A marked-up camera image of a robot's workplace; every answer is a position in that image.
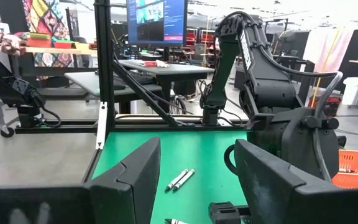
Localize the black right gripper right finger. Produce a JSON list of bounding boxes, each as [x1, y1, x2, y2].
[[233, 139, 358, 224]]

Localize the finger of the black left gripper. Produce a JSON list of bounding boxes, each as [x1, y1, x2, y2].
[[208, 201, 252, 224]]

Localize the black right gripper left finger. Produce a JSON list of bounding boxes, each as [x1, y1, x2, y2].
[[0, 136, 162, 224]]

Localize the red tool case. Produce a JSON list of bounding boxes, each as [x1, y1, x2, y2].
[[308, 95, 343, 118]]

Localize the white aluminium bar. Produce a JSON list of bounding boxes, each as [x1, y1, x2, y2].
[[94, 101, 108, 151]]

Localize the white waste bin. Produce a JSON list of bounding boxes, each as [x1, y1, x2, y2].
[[342, 77, 358, 106]]

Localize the pink curtain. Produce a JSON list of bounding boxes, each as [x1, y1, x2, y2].
[[303, 27, 354, 74]]

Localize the red white small item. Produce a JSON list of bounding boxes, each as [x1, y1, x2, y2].
[[143, 59, 170, 68]]

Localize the red shelf racks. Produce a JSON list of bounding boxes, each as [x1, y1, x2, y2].
[[185, 27, 217, 47]]

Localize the wooden shelf board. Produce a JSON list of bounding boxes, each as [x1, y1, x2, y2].
[[0, 45, 98, 57]]

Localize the red plastic bin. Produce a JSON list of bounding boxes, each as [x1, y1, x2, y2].
[[53, 39, 74, 50], [26, 32, 52, 48]]

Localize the computer monitor blue screen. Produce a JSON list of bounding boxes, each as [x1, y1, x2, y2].
[[126, 0, 188, 48]]

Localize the colourful patterned panel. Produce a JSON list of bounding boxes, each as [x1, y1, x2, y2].
[[22, 0, 74, 68]]

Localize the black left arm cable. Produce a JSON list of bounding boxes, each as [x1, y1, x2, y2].
[[259, 46, 344, 183]]

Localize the yellow extension cable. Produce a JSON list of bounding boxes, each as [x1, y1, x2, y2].
[[310, 29, 341, 108]]

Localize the black frame strut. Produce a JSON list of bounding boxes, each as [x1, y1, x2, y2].
[[112, 58, 183, 127]]

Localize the black vertical frame post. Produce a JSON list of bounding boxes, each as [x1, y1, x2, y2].
[[93, 0, 116, 131]]

